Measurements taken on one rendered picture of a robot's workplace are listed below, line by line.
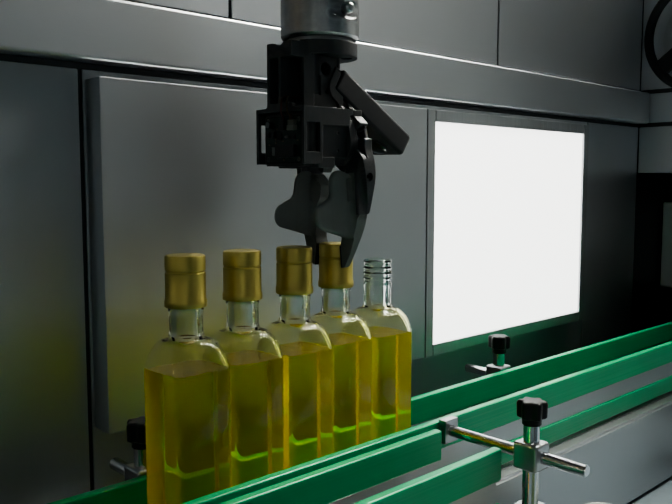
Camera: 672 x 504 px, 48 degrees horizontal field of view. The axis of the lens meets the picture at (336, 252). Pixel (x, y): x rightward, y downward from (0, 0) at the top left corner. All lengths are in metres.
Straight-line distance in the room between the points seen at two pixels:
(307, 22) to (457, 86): 0.43
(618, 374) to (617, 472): 0.14
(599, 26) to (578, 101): 0.18
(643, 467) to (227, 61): 0.84
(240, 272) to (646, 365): 0.76
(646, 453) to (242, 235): 0.72
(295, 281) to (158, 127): 0.21
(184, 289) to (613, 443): 0.72
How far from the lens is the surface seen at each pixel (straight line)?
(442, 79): 1.09
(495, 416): 0.93
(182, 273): 0.64
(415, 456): 0.80
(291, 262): 0.70
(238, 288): 0.67
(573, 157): 1.36
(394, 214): 1.00
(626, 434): 1.20
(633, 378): 1.24
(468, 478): 0.75
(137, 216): 0.76
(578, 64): 1.44
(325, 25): 0.72
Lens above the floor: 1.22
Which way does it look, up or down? 5 degrees down
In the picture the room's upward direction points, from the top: straight up
